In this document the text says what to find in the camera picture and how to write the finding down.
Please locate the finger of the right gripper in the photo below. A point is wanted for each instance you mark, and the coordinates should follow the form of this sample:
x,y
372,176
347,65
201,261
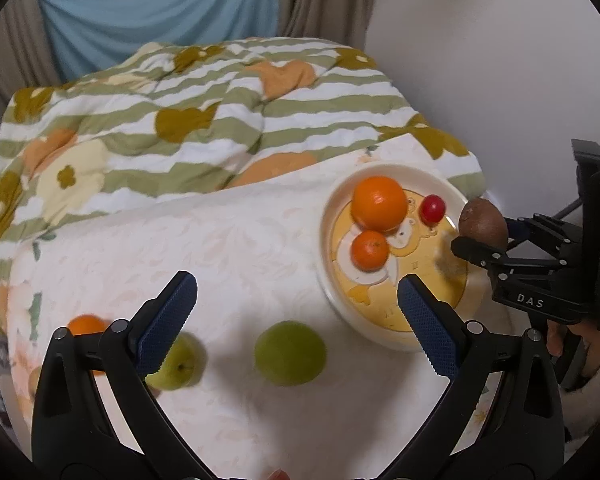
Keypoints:
x,y
541,231
478,254

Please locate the cream cartoon plate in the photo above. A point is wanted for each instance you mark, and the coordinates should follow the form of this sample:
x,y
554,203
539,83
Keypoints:
x,y
367,300

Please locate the reddish yellow apple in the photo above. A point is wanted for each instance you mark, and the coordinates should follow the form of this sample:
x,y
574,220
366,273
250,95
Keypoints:
x,y
34,378

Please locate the green apple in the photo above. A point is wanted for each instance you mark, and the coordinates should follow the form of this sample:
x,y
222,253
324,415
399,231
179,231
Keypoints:
x,y
179,368
289,354

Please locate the left beige curtain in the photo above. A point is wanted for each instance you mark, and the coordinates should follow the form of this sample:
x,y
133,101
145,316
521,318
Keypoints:
x,y
26,58

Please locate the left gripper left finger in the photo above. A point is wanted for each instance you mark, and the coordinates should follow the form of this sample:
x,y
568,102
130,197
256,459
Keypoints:
x,y
71,430

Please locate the blue hanging cloth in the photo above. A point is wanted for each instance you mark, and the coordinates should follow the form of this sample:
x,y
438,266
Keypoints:
x,y
91,35

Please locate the red cherry tomato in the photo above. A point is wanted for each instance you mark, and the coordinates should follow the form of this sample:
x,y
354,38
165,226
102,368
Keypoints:
x,y
432,210

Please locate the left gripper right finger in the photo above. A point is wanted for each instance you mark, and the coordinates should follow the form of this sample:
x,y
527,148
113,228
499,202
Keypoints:
x,y
500,417

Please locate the large orange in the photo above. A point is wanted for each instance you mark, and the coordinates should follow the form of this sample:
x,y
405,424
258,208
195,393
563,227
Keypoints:
x,y
87,324
379,204

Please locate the small tangerine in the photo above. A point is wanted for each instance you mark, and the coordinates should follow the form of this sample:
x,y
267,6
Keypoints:
x,y
369,251

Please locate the person right hand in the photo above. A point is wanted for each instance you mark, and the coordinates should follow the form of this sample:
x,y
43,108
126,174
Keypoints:
x,y
591,339

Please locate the brown kiwi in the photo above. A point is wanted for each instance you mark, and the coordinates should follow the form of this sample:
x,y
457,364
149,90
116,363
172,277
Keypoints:
x,y
480,220

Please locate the floral white tablecloth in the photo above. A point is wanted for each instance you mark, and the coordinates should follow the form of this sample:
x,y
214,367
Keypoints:
x,y
252,251

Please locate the green striped floral blanket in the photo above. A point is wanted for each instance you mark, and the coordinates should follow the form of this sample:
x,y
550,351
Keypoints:
x,y
171,122

